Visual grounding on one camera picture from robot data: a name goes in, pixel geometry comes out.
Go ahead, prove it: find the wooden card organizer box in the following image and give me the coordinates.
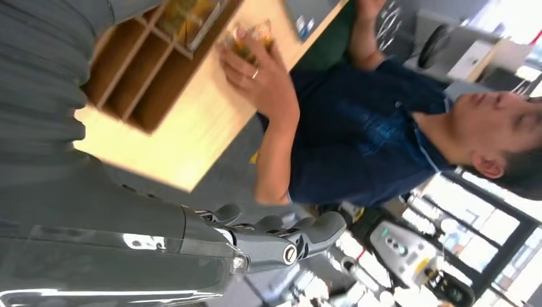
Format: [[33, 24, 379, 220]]
[[81, 0, 244, 136]]

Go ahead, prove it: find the grey machine with buttons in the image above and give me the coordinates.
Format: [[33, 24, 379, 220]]
[[369, 219, 441, 289]]

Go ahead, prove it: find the grey open laptop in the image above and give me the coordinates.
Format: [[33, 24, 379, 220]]
[[283, 0, 349, 43]]

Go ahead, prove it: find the black and yellow device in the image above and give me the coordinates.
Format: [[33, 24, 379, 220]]
[[425, 267, 476, 307]]

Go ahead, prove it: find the pale wooden desk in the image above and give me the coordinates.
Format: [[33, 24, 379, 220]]
[[446, 38, 534, 83]]

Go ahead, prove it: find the person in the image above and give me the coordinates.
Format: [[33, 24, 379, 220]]
[[218, 0, 542, 209]]

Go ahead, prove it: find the black window frame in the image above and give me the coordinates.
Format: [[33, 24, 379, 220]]
[[406, 169, 542, 299]]

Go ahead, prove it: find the black stool chrome base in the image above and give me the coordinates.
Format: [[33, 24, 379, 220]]
[[375, 0, 453, 70]]

